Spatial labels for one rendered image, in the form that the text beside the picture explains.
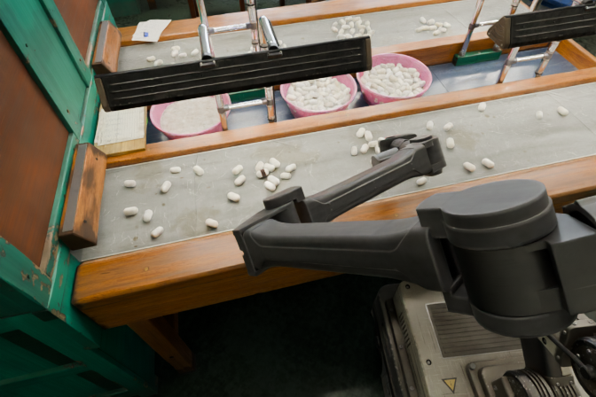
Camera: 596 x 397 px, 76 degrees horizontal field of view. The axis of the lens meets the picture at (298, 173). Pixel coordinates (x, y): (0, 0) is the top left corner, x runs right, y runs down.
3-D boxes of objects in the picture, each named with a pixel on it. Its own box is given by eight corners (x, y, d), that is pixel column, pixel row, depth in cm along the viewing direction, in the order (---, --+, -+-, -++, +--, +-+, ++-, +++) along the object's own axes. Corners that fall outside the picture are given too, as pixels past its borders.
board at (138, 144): (145, 150, 114) (145, 147, 113) (93, 159, 112) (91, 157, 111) (147, 85, 135) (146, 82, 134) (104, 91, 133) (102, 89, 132)
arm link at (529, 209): (235, 284, 60) (212, 226, 59) (295, 245, 69) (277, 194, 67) (567, 349, 26) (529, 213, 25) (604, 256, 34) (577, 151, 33)
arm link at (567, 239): (646, 299, 25) (627, 226, 25) (487, 332, 27) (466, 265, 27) (571, 248, 34) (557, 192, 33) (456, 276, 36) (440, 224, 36)
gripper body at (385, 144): (376, 140, 98) (388, 142, 91) (413, 133, 99) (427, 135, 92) (380, 164, 99) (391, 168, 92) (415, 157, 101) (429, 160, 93)
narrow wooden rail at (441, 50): (548, 50, 164) (561, 27, 155) (113, 120, 139) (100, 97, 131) (540, 43, 167) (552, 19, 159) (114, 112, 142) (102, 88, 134)
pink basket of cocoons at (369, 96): (438, 112, 136) (445, 90, 129) (368, 124, 133) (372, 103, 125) (407, 69, 153) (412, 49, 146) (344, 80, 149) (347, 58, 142)
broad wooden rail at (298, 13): (496, 26, 192) (511, -12, 177) (126, 81, 167) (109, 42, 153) (482, 14, 199) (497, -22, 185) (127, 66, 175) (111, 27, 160)
